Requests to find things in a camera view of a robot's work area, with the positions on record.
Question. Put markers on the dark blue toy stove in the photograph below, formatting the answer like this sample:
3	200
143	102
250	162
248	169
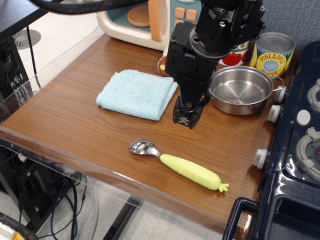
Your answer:
288	206

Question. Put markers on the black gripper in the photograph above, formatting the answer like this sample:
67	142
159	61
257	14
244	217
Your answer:
192	59

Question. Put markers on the toy microwave teal and cream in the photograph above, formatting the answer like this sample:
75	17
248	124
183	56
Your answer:
164	15

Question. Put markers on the tomato sauce can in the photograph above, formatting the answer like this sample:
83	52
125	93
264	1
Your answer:
237	56

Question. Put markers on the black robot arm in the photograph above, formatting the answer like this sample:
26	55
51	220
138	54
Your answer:
241	21

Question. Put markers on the brown plush mushroom toy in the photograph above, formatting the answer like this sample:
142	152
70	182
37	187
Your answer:
161	64

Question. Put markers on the orange toy plate in microwave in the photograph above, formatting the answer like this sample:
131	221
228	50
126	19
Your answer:
139	16

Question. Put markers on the pineapple slices can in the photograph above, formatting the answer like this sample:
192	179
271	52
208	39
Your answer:
272	53

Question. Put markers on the light blue folded towel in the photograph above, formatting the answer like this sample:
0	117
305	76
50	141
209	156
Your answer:
137	94

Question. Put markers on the black desk on left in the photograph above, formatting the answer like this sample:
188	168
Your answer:
15	15

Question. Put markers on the spoon with yellow-green handle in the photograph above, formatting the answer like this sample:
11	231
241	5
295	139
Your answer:
186	168

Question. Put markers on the small stainless steel pot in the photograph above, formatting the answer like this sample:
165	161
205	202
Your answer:
242	90

